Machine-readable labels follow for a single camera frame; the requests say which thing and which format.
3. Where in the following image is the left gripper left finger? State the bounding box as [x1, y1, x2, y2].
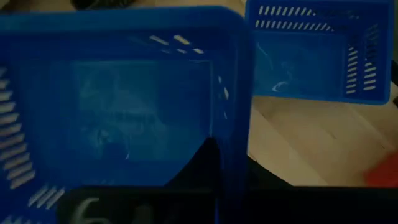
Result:
[164, 136, 222, 188]

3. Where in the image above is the blue plastic basket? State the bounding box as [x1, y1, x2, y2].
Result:
[244, 0, 395, 106]
[0, 5, 252, 224]

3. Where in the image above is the red plastic basket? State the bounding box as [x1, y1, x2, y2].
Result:
[364, 151, 398, 188]

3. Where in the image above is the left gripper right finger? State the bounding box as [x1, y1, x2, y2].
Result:
[247, 155, 295, 188]

